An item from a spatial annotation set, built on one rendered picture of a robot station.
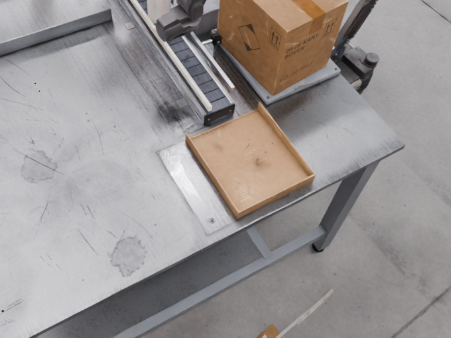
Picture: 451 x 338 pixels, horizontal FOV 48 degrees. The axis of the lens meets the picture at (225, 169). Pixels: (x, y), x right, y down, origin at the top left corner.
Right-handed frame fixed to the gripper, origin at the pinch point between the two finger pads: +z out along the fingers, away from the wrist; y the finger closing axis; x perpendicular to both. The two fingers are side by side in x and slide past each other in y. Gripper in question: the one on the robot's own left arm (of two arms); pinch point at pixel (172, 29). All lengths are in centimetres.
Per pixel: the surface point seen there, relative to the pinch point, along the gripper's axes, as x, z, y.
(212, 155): 39.0, -18.8, 9.4
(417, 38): 46, 86, -173
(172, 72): 12.4, -2.1, 5.8
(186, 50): 7.6, 1.2, -2.1
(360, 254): 116, 27, -53
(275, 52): 17.9, -25.1, -18.2
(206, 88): 20.6, -9.5, 0.0
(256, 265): 92, 17, -3
